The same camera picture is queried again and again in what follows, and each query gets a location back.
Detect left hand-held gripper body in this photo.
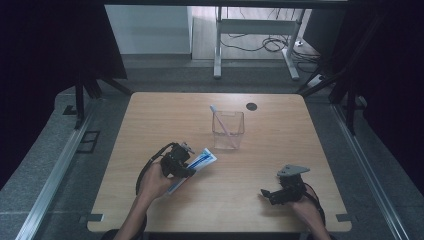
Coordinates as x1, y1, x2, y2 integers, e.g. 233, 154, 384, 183
160, 142, 197, 179

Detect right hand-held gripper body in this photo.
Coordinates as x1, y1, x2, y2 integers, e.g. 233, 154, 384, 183
276, 163, 311, 205

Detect blue and white toothpaste tube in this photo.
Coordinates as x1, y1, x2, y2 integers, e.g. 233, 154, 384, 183
166, 147, 218, 196

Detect pink toothbrush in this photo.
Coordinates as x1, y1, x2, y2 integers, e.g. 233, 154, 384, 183
209, 104, 240, 150

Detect clear plastic cup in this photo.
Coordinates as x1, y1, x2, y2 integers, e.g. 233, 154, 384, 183
211, 110, 246, 151

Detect person's left hand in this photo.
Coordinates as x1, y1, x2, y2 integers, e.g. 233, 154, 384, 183
136, 162, 176, 202

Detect person's right hand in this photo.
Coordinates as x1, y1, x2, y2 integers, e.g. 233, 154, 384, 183
289, 195, 324, 229

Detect black metal stand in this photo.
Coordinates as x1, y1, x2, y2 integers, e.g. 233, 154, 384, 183
62, 74, 134, 131
295, 9, 368, 136

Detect white power strip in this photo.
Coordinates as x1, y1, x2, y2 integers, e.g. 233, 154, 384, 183
306, 74, 326, 89

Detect white cabinet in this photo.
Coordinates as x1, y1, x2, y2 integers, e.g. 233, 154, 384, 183
104, 4, 194, 56

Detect black curtain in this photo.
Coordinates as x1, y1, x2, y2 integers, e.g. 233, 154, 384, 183
328, 0, 424, 196
0, 0, 128, 189

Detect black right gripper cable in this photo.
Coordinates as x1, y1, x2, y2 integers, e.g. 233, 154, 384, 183
302, 181, 327, 227

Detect aluminium floor rail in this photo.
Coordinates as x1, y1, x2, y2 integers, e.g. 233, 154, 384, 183
331, 103, 402, 240
14, 99, 98, 240

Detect black floor bracket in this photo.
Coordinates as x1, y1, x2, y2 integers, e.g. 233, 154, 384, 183
76, 130, 101, 155

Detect black floor cables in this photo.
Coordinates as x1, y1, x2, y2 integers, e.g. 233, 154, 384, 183
219, 31, 322, 65

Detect white desk frame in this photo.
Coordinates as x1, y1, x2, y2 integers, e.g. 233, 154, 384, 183
213, 6, 306, 81

